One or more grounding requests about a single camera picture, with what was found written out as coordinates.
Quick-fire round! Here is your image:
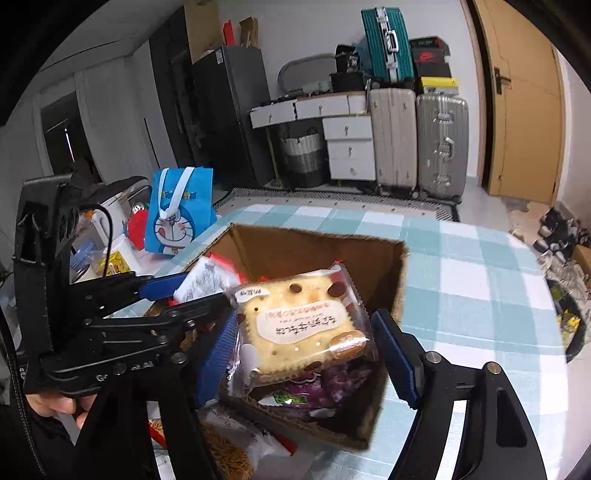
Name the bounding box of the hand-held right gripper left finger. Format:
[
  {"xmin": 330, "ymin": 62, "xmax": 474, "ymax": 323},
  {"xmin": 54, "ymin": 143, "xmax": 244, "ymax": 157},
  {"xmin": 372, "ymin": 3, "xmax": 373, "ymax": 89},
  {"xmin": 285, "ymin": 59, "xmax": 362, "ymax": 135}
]
[{"xmin": 83, "ymin": 314, "xmax": 241, "ymax": 480}]

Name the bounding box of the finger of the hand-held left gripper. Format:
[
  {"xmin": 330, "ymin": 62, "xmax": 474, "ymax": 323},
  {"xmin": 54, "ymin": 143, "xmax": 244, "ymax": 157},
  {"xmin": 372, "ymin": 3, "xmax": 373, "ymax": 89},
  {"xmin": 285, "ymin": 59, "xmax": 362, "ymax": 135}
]
[
  {"xmin": 92, "ymin": 294, "xmax": 235, "ymax": 346},
  {"xmin": 69, "ymin": 272, "xmax": 190, "ymax": 318}
]

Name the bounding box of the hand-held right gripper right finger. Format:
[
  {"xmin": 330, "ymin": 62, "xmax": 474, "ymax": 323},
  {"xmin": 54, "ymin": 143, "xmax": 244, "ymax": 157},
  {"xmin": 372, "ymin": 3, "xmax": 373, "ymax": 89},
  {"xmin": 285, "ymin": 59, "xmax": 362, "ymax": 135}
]
[{"xmin": 372, "ymin": 309, "xmax": 543, "ymax": 480}]

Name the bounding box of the white red snack packet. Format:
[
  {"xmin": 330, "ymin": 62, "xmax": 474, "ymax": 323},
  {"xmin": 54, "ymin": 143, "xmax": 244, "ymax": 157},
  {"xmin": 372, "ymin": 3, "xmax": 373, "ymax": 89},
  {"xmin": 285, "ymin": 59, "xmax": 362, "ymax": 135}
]
[{"xmin": 173, "ymin": 255, "xmax": 243, "ymax": 305}]

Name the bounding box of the purple snack packet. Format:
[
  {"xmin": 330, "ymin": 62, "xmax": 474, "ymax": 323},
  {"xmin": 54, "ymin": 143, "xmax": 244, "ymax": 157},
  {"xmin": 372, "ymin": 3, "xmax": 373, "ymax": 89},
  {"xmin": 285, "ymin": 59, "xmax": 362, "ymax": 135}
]
[{"xmin": 259, "ymin": 360, "xmax": 376, "ymax": 412}]

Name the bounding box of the beige cracker packet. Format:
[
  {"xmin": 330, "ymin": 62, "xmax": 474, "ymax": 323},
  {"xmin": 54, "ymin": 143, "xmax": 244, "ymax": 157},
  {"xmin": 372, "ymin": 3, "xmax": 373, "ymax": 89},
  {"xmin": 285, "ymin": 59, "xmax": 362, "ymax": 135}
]
[{"xmin": 228, "ymin": 264, "xmax": 379, "ymax": 398}]

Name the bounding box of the brown cardboard box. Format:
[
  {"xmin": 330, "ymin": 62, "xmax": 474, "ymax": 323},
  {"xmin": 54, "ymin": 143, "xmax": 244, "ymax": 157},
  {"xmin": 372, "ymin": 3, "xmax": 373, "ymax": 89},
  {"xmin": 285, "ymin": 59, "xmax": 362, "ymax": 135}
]
[{"xmin": 143, "ymin": 223, "xmax": 409, "ymax": 450}]

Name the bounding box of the person's left hand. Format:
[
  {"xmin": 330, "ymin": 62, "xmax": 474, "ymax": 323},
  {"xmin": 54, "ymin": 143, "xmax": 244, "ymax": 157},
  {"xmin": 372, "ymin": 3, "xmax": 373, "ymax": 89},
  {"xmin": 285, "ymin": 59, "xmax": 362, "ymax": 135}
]
[{"xmin": 25, "ymin": 393, "xmax": 97, "ymax": 431}]

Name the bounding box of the clear plastic container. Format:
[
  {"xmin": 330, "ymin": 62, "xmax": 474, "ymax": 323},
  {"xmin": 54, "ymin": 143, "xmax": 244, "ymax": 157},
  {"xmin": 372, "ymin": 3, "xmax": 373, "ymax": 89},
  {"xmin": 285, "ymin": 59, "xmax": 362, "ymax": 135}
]
[{"xmin": 69, "ymin": 244, "xmax": 99, "ymax": 283}]

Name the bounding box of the yellow tissue pack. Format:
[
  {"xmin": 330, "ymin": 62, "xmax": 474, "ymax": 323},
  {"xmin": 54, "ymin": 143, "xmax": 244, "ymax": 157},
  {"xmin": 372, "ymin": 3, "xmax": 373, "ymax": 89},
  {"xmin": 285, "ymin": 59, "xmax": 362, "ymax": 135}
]
[{"xmin": 104, "ymin": 249, "xmax": 132, "ymax": 278}]

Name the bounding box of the red plastic object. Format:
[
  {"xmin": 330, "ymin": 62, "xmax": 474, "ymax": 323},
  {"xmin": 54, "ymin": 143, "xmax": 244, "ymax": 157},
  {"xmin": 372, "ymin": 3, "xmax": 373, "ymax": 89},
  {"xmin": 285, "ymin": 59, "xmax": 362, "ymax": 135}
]
[{"xmin": 127, "ymin": 208, "xmax": 151, "ymax": 250}]

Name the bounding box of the white kettle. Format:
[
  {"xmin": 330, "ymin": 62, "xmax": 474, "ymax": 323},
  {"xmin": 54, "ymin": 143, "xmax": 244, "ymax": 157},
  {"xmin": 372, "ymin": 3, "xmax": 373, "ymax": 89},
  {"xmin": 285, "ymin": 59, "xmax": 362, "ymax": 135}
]
[{"xmin": 91, "ymin": 203, "xmax": 132, "ymax": 252}]

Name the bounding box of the blue cartoon bag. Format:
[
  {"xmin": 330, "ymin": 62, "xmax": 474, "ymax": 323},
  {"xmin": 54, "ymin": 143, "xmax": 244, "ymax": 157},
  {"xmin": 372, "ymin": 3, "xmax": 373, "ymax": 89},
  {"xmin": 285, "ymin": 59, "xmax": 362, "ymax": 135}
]
[{"xmin": 144, "ymin": 167, "xmax": 218, "ymax": 256}]

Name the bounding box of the clear noodle snack packet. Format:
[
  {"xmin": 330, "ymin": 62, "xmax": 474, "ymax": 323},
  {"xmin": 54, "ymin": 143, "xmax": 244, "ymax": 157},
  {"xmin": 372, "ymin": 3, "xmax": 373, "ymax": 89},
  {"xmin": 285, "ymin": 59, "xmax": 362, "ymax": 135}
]
[{"xmin": 198, "ymin": 406, "xmax": 298, "ymax": 480}]

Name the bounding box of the white curtain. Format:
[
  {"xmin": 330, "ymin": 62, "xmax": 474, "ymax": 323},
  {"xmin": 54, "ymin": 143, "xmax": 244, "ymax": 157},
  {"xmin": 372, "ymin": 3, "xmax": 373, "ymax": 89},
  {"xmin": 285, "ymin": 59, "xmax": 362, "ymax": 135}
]
[
  {"xmin": 0, "ymin": 78, "xmax": 47, "ymax": 195},
  {"xmin": 76, "ymin": 60, "xmax": 153, "ymax": 185}
]

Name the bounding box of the dark window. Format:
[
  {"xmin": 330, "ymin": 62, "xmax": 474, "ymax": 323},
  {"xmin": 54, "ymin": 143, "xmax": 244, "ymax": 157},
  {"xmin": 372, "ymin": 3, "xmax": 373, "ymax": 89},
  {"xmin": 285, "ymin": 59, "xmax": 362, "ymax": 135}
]
[{"xmin": 39, "ymin": 92, "xmax": 86, "ymax": 162}]

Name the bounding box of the black bin bag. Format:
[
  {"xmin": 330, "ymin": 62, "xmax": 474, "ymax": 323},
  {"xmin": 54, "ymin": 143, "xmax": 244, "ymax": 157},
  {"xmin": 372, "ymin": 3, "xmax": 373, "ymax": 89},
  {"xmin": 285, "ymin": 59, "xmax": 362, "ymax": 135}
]
[{"xmin": 549, "ymin": 281, "xmax": 591, "ymax": 361}]

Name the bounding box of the woven basket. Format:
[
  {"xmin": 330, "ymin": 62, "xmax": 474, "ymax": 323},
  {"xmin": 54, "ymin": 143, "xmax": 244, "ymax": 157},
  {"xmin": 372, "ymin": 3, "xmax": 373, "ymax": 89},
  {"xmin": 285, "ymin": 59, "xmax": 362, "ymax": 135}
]
[{"xmin": 277, "ymin": 127, "xmax": 329, "ymax": 188}]

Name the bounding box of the grey refrigerator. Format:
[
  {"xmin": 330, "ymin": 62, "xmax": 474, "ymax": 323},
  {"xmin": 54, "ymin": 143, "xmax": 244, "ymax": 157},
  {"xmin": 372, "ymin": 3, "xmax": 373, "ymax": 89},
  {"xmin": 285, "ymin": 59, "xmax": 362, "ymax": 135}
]
[{"xmin": 191, "ymin": 45, "xmax": 275, "ymax": 190}]

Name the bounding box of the dark wardrobe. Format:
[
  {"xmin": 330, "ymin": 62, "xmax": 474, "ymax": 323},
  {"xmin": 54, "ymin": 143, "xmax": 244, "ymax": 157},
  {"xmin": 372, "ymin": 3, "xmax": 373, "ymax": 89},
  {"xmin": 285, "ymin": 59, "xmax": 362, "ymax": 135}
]
[{"xmin": 148, "ymin": 0, "xmax": 222, "ymax": 185}]

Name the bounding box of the white drawer cabinet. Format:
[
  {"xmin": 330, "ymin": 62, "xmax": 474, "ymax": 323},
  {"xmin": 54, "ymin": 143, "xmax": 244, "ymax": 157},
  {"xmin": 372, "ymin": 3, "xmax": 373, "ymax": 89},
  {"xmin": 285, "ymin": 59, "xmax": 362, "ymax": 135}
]
[{"xmin": 323, "ymin": 115, "xmax": 377, "ymax": 182}]

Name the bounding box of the pile of shoes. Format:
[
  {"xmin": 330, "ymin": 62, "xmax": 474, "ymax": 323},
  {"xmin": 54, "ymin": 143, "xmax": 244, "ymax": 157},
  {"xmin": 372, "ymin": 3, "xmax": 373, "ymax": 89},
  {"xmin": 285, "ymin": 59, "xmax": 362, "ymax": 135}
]
[{"xmin": 531, "ymin": 208, "xmax": 591, "ymax": 296}]

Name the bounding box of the small cardboard box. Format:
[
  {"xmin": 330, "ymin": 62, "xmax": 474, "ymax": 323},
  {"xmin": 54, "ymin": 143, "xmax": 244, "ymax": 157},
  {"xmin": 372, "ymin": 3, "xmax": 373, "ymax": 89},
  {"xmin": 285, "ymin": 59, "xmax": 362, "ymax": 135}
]
[{"xmin": 570, "ymin": 244, "xmax": 591, "ymax": 278}]

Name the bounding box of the beige suitcase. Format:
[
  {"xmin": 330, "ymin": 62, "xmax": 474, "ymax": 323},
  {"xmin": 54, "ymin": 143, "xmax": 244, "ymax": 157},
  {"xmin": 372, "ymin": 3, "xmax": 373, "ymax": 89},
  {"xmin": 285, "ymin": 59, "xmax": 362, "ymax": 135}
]
[{"xmin": 369, "ymin": 87, "xmax": 419, "ymax": 197}]

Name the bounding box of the silver suitcase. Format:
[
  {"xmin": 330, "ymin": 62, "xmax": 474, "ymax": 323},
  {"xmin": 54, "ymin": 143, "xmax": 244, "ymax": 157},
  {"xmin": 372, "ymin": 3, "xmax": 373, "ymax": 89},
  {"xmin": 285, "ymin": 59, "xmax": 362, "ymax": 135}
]
[{"xmin": 416, "ymin": 93, "xmax": 469, "ymax": 201}]

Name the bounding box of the white desk with drawers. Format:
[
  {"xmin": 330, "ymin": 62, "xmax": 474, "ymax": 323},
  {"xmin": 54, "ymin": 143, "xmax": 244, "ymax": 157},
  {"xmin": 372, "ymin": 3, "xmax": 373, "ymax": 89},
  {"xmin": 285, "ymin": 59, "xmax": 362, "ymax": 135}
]
[{"xmin": 249, "ymin": 90, "xmax": 372, "ymax": 130}]

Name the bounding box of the grey oval mirror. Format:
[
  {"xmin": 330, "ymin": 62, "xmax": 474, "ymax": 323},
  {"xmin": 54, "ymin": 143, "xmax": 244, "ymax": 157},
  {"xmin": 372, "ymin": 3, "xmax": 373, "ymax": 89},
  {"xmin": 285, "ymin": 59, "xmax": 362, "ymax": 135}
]
[{"xmin": 278, "ymin": 53, "xmax": 340, "ymax": 93}]

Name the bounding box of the brown paper bag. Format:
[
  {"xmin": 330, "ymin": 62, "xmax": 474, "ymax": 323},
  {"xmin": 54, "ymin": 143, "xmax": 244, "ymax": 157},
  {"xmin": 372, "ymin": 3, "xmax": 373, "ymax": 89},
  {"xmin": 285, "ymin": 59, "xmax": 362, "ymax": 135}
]
[{"xmin": 238, "ymin": 17, "xmax": 259, "ymax": 49}]

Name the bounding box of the black round box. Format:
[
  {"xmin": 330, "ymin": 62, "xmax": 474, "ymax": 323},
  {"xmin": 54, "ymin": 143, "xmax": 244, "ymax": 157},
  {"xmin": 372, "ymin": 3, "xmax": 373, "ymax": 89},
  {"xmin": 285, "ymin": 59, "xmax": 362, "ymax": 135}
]
[{"xmin": 330, "ymin": 71, "xmax": 368, "ymax": 93}]

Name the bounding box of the yellow black shoe box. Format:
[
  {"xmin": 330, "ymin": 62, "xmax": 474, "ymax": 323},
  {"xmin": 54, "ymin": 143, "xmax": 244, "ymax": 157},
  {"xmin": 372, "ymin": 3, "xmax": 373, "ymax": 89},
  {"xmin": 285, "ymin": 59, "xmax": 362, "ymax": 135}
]
[{"xmin": 420, "ymin": 76, "xmax": 460, "ymax": 96}]

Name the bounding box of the wooden door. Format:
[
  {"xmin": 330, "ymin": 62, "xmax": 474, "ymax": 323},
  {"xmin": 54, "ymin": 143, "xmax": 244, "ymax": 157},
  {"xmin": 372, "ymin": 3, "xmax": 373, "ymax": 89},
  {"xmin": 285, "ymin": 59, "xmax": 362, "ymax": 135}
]
[{"xmin": 471, "ymin": 0, "xmax": 566, "ymax": 204}]

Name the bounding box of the plain black shoe box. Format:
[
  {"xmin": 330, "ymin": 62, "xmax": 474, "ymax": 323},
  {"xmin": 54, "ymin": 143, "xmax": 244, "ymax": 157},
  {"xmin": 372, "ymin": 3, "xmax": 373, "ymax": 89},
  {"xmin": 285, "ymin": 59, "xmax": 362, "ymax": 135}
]
[{"xmin": 416, "ymin": 62, "xmax": 453, "ymax": 79}]

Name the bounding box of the black canister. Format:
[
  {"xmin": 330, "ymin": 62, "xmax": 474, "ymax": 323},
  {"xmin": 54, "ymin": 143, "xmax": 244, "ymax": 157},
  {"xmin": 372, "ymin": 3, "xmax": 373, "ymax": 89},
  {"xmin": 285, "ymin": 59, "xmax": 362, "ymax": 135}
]
[{"xmin": 335, "ymin": 44, "xmax": 362, "ymax": 75}]

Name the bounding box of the red logo shoe box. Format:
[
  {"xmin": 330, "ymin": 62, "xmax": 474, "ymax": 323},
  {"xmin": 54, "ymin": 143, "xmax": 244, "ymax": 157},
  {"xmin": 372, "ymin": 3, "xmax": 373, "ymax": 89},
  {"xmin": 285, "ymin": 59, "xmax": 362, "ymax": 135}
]
[{"xmin": 413, "ymin": 50, "xmax": 452, "ymax": 65}]

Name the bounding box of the teal suitcase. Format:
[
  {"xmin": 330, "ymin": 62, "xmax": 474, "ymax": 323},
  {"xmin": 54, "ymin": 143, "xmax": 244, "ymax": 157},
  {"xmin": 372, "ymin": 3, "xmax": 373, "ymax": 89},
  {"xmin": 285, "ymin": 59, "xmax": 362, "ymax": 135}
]
[{"xmin": 361, "ymin": 7, "xmax": 415, "ymax": 86}]

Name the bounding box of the black cable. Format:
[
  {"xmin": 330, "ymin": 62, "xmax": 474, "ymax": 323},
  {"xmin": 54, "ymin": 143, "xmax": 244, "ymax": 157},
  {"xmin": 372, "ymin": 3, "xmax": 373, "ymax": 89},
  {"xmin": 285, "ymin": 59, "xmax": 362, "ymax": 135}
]
[{"xmin": 81, "ymin": 204, "xmax": 114, "ymax": 278}]

